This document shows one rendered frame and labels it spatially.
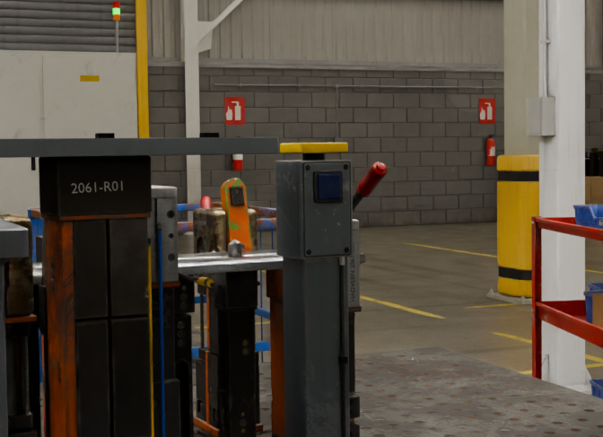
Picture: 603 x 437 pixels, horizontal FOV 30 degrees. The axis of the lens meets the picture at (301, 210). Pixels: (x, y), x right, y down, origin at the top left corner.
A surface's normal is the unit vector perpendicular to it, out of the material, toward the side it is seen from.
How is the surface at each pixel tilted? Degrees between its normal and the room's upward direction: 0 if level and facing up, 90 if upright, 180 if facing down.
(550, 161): 90
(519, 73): 90
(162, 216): 90
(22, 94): 90
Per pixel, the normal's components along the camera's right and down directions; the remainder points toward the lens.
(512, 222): -0.91, 0.04
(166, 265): 0.44, 0.04
